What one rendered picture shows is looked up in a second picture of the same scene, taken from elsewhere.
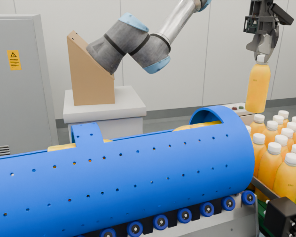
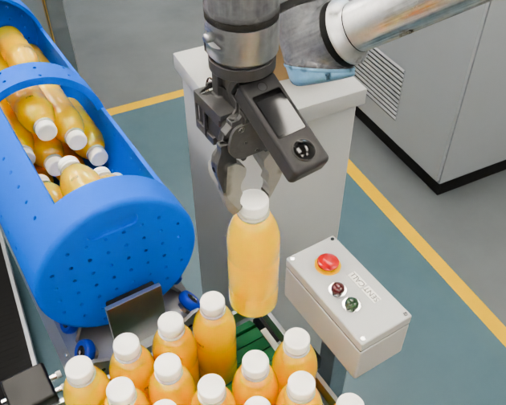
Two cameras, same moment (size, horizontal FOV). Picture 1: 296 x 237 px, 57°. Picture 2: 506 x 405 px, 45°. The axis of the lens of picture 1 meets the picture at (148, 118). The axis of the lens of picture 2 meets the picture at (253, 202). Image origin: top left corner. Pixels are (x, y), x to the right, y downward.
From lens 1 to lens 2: 1.33 m
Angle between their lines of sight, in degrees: 66
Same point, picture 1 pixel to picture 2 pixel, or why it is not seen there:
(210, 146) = (17, 206)
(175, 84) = not seen: outside the picture
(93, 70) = not seen: hidden behind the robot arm
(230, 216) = (67, 339)
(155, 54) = (289, 47)
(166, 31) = (352, 10)
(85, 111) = (190, 69)
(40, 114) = (462, 51)
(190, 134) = (22, 171)
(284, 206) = (26, 385)
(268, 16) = (233, 107)
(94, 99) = not seen: hidden behind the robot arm
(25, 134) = (430, 71)
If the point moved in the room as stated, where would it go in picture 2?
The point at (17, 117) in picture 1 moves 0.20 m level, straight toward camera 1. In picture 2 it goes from (431, 31) to (397, 48)
